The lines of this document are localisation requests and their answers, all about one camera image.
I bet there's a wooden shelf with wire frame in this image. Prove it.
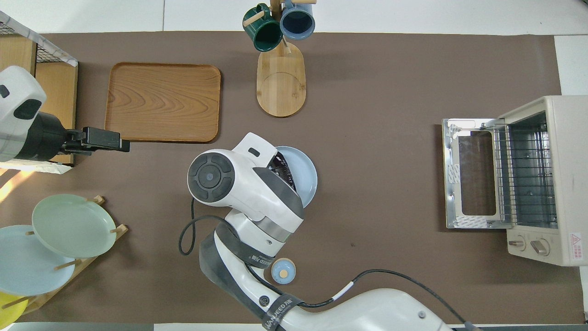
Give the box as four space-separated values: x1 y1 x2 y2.
0 11 79 174

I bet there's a glass oven door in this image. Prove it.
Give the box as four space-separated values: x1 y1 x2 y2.
442 118 506 229

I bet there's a pale green plate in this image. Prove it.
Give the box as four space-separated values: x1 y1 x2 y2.
32 194 117 258

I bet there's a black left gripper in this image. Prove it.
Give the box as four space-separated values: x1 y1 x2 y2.
61 127 130 155

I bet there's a brown table mat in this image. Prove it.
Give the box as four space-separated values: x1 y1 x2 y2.
0 31 585 325

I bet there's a blue mug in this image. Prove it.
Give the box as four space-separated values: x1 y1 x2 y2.
279 0 316 40

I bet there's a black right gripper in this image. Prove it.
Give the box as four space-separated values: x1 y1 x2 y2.
281 165 299 193

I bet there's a yellow plate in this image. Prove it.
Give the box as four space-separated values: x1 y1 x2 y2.
0 291 27 325

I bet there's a wooden mug tree stand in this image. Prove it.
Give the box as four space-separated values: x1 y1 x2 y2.
243 0 317 118

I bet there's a wire oven rack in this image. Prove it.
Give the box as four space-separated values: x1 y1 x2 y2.
494 120 559 227

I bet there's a wooden plate rack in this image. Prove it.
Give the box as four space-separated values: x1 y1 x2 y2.
0 195 128 315

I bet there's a wooden serving tray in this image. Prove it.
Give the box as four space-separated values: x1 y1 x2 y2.
105 62 222 143

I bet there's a dark green mug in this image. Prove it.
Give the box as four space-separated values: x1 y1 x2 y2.
243 4 283 52

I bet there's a beige toaster oven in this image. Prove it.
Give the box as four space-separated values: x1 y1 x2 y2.
442 96 588 267

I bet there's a small blue call bell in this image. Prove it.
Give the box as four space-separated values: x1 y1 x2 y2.
271 258 296 285

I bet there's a light blue racked plate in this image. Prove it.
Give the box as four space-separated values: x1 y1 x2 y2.
0 225 76 296

